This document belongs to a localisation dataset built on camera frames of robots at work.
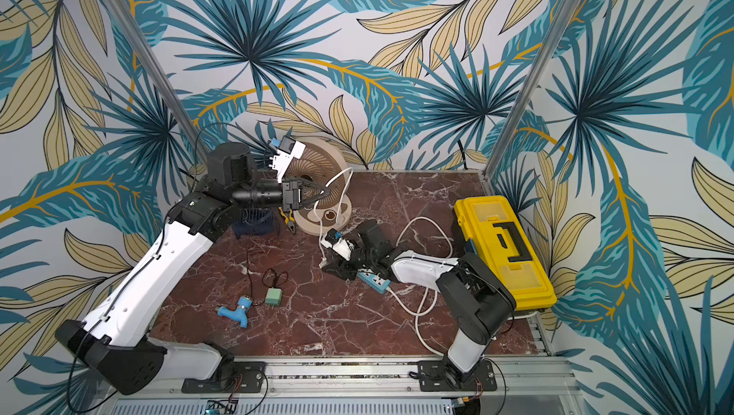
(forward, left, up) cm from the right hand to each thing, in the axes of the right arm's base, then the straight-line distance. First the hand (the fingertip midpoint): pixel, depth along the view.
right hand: (328, 259), depth 85 cm
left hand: (-2, -3, +31) cm, 31 cm away
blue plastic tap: (-13, +25, -7) cm, 29 cm away
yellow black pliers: (+18, +16, -7) cm, 25 cm away
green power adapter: (-8, +17, -8) cm, 20 cm away
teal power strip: (-4, -13, -7) cm, 15 cm away
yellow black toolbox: (+4, -48, +7) cm, 49 cm away
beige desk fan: (+19, +1, +22) cm, 29 cm away
